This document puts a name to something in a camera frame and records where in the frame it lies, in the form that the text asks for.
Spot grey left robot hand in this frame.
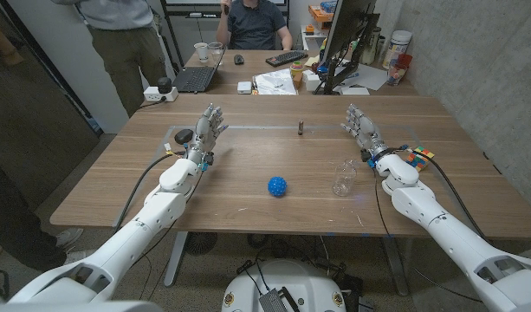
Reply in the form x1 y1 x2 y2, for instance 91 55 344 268
186 102 230 166

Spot white paper cup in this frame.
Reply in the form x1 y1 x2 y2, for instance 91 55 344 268
193 42 210 63

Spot white round canister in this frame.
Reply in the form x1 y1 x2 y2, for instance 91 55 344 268
381 29 413 70

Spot black laptop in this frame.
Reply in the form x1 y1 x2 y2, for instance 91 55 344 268
172 45 228 94

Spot colourful puzzle cube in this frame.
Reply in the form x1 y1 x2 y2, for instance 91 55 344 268
405 146 436 172

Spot white square box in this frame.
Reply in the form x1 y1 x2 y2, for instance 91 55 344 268
302 68 322 93

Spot black keyboard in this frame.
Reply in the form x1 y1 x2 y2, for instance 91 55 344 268
265 50 309 68

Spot colourful stacked cups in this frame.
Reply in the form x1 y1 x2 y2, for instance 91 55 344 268
289 61 305 90

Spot black computer monitor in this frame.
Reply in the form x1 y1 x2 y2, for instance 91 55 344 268
320 0 378 66

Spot clear plastic cup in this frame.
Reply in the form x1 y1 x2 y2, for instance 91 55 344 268
207 41 223 66

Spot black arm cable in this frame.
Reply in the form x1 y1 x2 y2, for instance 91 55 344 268
405 146 488 242
113 150 189 233

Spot white paper sheets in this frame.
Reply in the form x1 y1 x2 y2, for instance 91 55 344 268
333 63 388 92

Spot clear plastic bottle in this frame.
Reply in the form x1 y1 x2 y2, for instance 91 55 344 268
332 159 359 198

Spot person in dark trousers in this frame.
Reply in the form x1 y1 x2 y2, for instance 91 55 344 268
0 151 84 272

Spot seated person in dark shirt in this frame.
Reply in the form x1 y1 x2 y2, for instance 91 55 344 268
216 0 294 52

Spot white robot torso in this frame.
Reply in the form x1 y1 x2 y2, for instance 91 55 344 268
221 258 347 312

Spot grey table leg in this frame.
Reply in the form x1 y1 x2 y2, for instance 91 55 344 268
380 236 410 297
163 231 190 288

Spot round black fan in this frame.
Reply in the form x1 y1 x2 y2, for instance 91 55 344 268
185 231 219 257

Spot black oval mouse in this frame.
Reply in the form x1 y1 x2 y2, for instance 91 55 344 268
174 128 195 146

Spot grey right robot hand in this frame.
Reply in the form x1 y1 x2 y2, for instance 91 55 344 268
340 103 390 163

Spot blue spiky ball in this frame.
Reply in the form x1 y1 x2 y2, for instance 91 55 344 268
267 176 288 198

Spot white plastic bag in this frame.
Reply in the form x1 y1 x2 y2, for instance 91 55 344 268
251 68 299 96

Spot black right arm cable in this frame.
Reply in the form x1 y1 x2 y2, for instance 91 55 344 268
405 146 488 242

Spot white power strip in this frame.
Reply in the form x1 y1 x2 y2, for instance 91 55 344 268
143 85 179 103

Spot orange box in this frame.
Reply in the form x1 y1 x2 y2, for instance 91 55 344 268
308 3 335 23

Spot standing person in grey sweater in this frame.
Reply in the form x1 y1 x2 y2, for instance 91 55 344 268
50 0 169 118

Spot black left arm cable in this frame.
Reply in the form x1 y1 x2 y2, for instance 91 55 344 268
113 150 189 233

